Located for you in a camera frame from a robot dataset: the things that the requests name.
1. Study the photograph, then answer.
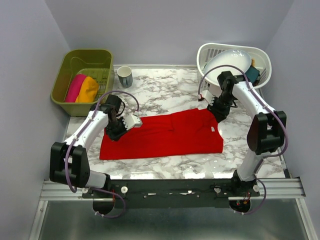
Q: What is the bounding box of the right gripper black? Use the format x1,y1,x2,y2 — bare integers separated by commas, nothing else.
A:
206,93,236,124

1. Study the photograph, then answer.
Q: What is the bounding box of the red t shirt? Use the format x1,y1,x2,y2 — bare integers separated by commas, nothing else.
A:
99,108,224,161

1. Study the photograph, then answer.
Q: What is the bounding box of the white plastic dish basket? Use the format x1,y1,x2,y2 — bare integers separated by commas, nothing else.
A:
196,42,272,90

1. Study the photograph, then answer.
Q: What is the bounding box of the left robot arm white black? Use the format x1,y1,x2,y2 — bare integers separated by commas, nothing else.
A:
49,94,142,198

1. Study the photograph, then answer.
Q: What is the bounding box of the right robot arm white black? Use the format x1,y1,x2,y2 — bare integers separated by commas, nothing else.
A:
207,71,287,196

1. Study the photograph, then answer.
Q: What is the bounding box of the orange rolled t shirt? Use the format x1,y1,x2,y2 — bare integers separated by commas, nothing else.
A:
75,76,99,103

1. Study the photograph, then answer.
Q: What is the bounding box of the teal plate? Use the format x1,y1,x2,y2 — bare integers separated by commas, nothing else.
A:
245,65,261,87

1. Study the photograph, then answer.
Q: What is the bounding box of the white oval plate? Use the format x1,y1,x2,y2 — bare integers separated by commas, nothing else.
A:
203,49,252,86

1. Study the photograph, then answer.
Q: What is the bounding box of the grey white mug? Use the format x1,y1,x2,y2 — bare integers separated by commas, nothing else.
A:
117,66,133,88

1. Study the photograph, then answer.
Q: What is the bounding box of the pink rolled t shirt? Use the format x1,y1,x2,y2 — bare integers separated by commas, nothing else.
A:
64,74,87,103

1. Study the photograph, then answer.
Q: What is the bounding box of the olive green plastic bin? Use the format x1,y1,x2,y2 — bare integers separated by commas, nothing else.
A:
50,49,115,117

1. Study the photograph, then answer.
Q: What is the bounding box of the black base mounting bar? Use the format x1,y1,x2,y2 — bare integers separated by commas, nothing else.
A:
82,178,260,213

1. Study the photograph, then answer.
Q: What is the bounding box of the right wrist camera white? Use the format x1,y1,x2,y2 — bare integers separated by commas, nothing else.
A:
198,90,215,106

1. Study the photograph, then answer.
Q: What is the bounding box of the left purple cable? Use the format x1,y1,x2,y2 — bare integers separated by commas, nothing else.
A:
64,90,140,219

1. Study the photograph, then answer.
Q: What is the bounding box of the purple cable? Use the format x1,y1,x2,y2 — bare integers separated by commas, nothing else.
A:
198,64,290,216
64,90,140,219

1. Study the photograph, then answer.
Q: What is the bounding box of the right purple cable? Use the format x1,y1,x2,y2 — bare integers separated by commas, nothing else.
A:
198,64,290,216

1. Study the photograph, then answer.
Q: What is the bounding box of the aluminium frame rail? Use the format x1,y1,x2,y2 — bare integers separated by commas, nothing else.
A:
40,178,306,201

